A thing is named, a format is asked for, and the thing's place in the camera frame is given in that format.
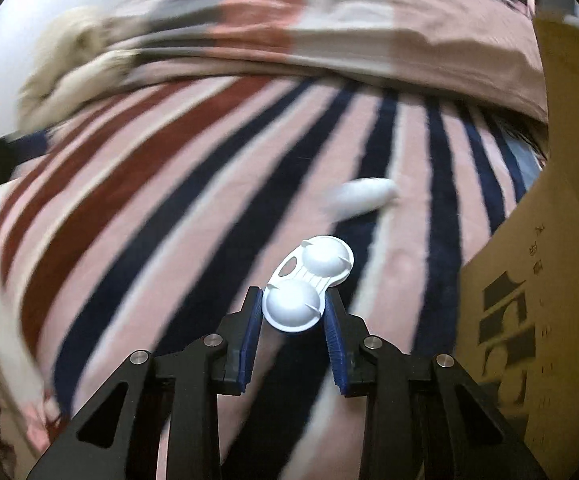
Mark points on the white contact lens case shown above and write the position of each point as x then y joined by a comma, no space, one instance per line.
294,305

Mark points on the striped fleece bed blanket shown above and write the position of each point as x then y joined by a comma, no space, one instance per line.
194,185

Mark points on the folded striped quilt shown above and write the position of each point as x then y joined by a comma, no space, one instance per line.
344,25

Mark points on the brown cardboard box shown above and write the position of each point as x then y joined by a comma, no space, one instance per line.
559,260

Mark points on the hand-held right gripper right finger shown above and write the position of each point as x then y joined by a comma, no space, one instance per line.
333,347

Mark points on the cream fleece blanket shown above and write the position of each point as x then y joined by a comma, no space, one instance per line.
72,35

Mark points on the small white bottle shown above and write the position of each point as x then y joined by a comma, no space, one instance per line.
362,196

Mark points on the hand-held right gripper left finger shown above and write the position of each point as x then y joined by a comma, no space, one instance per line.
253,340

